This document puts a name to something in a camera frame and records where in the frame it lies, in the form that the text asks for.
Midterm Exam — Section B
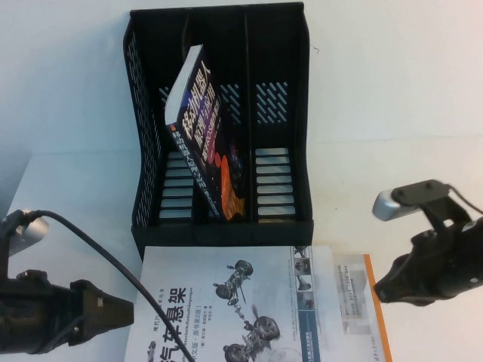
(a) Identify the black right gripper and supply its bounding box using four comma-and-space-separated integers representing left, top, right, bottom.
373, 218, 483, 303

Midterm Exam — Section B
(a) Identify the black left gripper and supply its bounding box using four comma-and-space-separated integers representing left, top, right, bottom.
0, 269, 134, 356

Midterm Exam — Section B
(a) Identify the white car suspension book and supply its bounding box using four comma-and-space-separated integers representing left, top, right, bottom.
122, 244, 346, 362

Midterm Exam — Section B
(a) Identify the orange-edged ROS2 programming book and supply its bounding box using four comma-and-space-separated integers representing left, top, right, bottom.
331, 253, 393, 362

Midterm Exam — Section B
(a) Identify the dark mobile robot book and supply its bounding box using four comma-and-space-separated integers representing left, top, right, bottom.
164, 44, 248, 223

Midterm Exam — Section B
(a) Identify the black three-slot book stand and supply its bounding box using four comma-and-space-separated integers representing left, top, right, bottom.
122, 2, 316, 261

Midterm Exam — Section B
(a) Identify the thick black left camera cable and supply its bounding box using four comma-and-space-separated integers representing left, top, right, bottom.
20, 210, 199, 362

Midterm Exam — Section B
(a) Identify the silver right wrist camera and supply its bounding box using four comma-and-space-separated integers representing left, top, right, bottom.
372, 189, 411, 222

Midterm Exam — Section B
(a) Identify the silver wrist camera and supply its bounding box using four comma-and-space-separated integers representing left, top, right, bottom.
372, 189, 411, 222
14, 208, 51, 250

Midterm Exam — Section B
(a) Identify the black right camera mount bracket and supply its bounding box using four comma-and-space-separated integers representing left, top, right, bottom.
390, 179, 473, 232

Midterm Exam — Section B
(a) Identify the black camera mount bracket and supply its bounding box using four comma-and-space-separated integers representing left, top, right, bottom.
0, 210, 24, 281
390, 179, 473, 232

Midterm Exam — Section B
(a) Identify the black right camera cable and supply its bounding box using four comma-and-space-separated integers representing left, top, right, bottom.
444, 183, 483, 218

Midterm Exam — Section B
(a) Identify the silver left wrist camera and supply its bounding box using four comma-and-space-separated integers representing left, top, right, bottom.
14, 208, 51, 250

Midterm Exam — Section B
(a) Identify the black left camera mount bracket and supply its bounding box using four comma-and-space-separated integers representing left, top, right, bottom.
0, 210, 24, 281

